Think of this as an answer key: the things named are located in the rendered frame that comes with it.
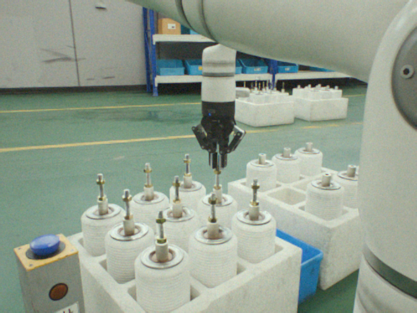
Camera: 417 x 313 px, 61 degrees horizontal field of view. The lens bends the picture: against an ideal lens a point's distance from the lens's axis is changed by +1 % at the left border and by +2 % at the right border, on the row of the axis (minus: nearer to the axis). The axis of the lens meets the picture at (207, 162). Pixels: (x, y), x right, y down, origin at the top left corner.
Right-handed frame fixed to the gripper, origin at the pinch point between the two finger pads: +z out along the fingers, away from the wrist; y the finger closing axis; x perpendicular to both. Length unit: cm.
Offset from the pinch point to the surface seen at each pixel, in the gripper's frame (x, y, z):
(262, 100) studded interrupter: 202, -71, 14
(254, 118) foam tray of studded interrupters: 195, -74, 27
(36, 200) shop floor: 12, -93, 35
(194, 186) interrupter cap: 4.7, -9.6, 9.9
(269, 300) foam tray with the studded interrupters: -9.1, 17.4, 24.9
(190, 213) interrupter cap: -9.7, -1.5, 9.7
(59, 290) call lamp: -42.1, -2.5, 8.6
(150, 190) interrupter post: -7.8, -14.1, 7.7
